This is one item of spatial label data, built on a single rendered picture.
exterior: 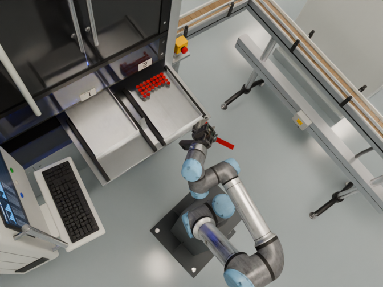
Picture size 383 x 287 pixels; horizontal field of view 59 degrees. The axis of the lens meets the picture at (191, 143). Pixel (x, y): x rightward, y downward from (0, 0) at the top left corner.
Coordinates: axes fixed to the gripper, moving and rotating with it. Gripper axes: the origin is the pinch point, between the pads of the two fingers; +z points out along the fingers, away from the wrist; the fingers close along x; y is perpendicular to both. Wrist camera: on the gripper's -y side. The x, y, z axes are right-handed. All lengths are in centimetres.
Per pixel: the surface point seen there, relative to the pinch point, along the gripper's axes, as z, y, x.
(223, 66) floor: 163, -40, -31
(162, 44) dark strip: 38, -10, 34
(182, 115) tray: 28.4, -23.6, -2.2
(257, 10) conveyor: 106, 24, 6
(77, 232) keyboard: -37, -71, -3
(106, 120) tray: 12, -52, 23
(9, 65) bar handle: -37, -21, 67
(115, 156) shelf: -3, -51, 8
